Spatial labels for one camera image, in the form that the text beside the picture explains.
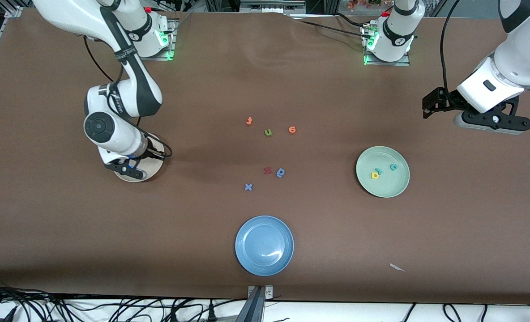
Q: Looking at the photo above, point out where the beige brown plate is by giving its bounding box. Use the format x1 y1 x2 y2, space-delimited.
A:
113 133 164 183

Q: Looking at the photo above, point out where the green plate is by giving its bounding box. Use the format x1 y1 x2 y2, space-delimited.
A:
355 146 410 198

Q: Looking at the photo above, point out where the red orange flower decoration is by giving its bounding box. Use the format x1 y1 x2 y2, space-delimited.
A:
346 0 389 12

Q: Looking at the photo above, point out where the blue plate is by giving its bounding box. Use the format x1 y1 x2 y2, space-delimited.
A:
235 215 295 276

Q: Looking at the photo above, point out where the brown table cover sheet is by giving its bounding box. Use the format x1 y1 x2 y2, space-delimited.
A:
0 8 530 305

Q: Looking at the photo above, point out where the grey metal equipment box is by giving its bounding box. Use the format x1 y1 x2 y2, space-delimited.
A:
239 0 307 14

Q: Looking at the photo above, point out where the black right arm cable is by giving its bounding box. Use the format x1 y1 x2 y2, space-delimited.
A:
84 35 173 158

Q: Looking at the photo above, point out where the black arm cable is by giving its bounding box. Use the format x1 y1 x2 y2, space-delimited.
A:
84 35 173 158
439 0 462 97

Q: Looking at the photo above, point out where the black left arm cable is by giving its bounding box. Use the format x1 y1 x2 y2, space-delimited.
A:
439 0 462 97

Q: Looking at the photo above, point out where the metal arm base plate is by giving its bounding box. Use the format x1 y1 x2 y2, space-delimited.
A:
133 18 177 61
361 22 411 67

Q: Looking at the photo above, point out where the black cable on table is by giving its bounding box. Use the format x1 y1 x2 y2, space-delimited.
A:
334 13 369 28
297 19 367 40

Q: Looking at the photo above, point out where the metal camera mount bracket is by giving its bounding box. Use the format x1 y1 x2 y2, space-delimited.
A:
235 285 274 322

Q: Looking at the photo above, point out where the black floor cable bundle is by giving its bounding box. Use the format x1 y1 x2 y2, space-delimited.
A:
0 280 68 322

